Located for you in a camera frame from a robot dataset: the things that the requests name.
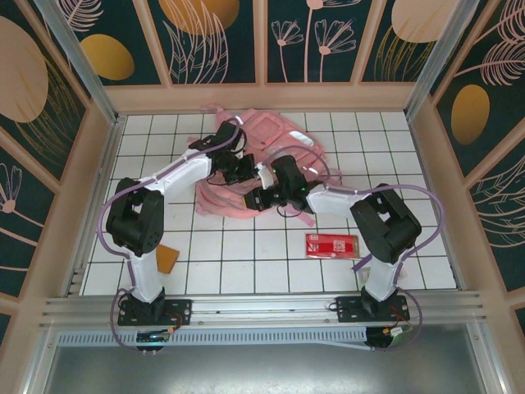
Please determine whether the grey slotted cable duct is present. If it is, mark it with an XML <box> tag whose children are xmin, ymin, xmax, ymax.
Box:
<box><xmin>57</xmin><ymin>326</ymin><xmax>370</xmax><ymax>350</ymax></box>

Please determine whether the purple sleeved cable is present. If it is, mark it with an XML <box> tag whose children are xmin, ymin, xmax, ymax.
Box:
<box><xmin>96</xmin><ymin>117</ymin><xmax>247</xmax><ymax>355</ymax></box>
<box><xmin>264</xmin><ymin>143</ymin><xmax>448</xmax><ymax>353</ymax></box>

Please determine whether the pink fabric backpack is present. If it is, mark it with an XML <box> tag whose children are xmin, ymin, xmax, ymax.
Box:
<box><xmin>186</xmin><ymin>104</ymin><xmax>344</xmax><ymax>227</ymax></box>

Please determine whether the red snack packet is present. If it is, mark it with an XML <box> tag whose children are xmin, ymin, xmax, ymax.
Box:
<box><xmin>304</xmin><ymin>231</ymin><xmax>361</xmax><ymax>260</ymax></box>

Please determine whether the aluminium side rail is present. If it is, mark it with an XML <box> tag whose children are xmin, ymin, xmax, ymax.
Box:
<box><xmin>63</xmin><ymin>117</ymin><xmax>126</xmax><ymax>296</ymax></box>

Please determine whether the brown notebook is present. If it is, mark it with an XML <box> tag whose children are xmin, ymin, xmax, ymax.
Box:
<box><xmin>158</xmin><ymin>244</ymin><xmax>180</xmax><ymax>275</ymax></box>

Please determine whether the aluminium mounting rail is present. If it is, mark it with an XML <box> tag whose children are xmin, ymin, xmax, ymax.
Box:
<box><xmin>39</xmin><ymin>291</ymin><xmax>486</xmax><ymax>328</ymax></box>

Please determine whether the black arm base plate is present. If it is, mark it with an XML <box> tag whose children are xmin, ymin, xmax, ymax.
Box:
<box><xmin>117</xmin><ymin>299</ymin><xmax>193</xmax><ymax>326</ymax></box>
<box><xmin>336</xmin><ymin>295</ymin><xmax>410</xmax><ymax>323</ymax></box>

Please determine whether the purple pen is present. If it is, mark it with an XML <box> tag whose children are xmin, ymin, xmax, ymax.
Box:
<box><xmin>351</xmin><ymin>254</ymin><xmax>373</xmax><ymax>273</ymax></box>

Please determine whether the grey metal sheet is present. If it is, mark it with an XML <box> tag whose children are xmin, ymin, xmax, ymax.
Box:
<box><xmin>24</xmin><ymin>323</ymin><xmax>506</xmax><ymax>394</ymax></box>

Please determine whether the aluminium frame post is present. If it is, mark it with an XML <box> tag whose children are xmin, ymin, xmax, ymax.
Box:
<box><xmin>32</xmin><ymin>0</ymin><xmax>124</xmax><ymax>128</ymax></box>
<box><xmin>404</xmin><ymin>0</ymin><xmax>473</xmax><ymax>120</ymax></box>

